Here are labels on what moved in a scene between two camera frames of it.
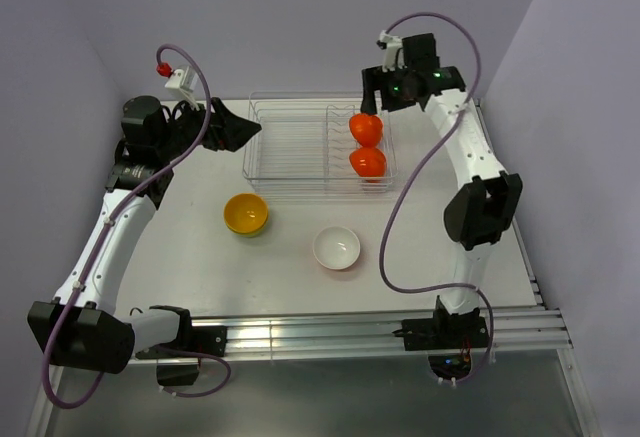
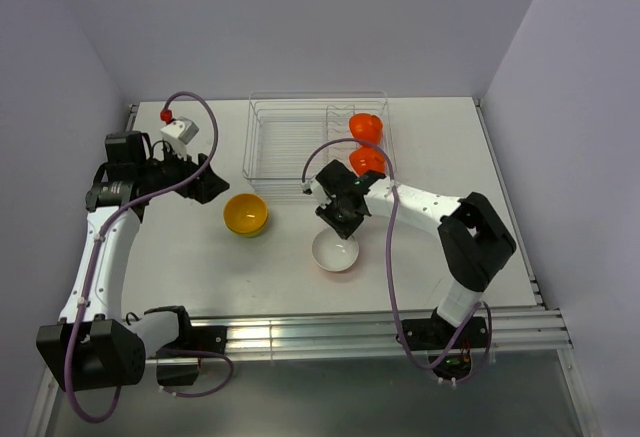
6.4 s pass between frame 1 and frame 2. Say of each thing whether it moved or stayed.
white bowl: stayed
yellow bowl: stayed
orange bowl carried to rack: stayed
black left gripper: moved
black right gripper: moved
